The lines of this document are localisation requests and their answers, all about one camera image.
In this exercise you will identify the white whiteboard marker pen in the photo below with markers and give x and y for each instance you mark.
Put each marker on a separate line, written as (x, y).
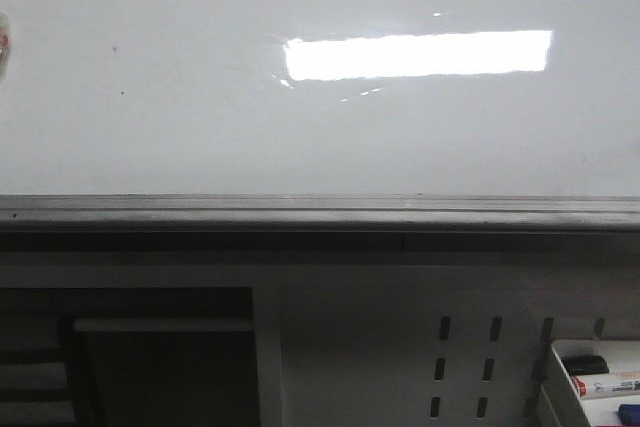
(5, 43)

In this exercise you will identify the red cap white marker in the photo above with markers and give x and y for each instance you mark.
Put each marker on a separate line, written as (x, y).
(608, 385)

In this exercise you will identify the blue cap marker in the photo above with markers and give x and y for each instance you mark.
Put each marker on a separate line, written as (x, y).
(629, 414)

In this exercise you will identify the white slotted pegboard panel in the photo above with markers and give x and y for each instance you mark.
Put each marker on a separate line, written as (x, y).
(381, 338)

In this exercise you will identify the dark cabinet with white shelf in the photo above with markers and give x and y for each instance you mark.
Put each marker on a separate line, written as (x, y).
(128, 357)

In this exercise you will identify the dark grey whiteboard tray rail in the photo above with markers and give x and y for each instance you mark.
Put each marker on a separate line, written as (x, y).
(234, 222)

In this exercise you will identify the white glossy whiteboard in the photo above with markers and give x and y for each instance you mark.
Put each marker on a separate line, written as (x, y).
(356, 97)

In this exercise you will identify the white marker storage bin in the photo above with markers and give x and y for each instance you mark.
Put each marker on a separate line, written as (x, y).
(559, 404)

